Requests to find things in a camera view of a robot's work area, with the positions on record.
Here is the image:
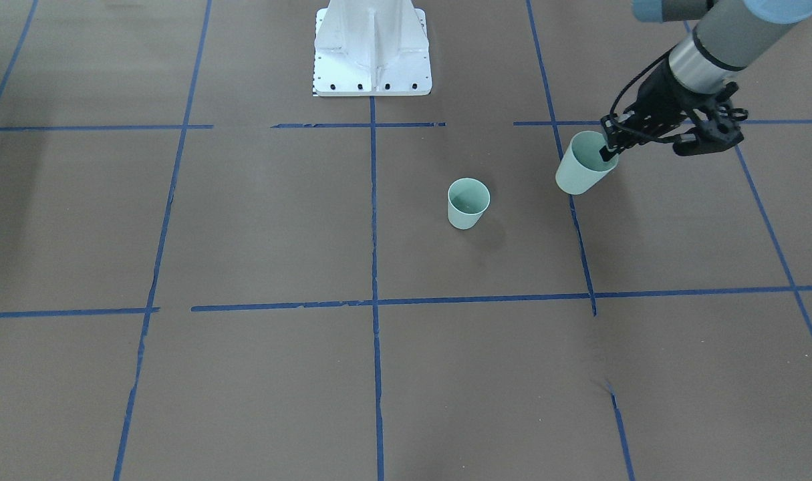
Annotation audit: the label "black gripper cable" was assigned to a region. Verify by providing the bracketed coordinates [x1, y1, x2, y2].
[609, 48, 675, 134]

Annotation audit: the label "mint green cup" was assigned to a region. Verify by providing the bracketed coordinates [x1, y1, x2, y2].
[446, 178, 491, 230]
[555, 130, 620, 195]

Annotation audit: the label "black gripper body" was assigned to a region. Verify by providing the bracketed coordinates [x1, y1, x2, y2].
[610, 59, 702, 144]

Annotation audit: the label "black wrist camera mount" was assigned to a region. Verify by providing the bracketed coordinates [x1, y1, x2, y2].
[672, 80, 749, 156]

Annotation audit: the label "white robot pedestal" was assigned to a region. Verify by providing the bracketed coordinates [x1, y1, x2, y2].
[312, 1, 433, 97]

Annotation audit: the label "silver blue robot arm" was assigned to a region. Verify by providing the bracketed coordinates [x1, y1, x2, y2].
[599, 1, 812, 162]

